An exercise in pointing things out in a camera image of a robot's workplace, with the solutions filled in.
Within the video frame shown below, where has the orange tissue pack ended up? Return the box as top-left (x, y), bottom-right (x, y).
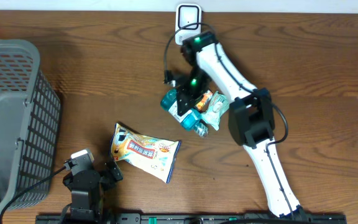
top-left (195, 90), bottom-right (213, 111)

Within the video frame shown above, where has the teal mouthwash bottle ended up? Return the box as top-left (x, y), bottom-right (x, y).
top-left (160, 89), bottom-right (208, 138)

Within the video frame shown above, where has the green wet wipes pack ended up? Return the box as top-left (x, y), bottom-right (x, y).
top-left (201, 91), bottom-right (229, 131)

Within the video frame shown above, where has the red white snack package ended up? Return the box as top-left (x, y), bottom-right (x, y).
top-left (110, 123), bottom-right (181, 184)

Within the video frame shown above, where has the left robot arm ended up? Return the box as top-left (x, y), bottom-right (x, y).
top-left (60, 159), bottom-right (123, 223)

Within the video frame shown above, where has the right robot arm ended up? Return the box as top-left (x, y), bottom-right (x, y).
top-left (176, 31), bottom-right (301, 218)

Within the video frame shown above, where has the white barcode scanner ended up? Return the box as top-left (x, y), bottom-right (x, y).
top-left (175, 3), bottom-right (202, 45)

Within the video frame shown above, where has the grey plastic mesh basket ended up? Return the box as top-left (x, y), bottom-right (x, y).
top-left (0, 39), bottom-right (62, 213)

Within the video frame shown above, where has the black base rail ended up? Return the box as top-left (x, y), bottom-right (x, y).
top-left (35, 212), bottom-right (347, 224)

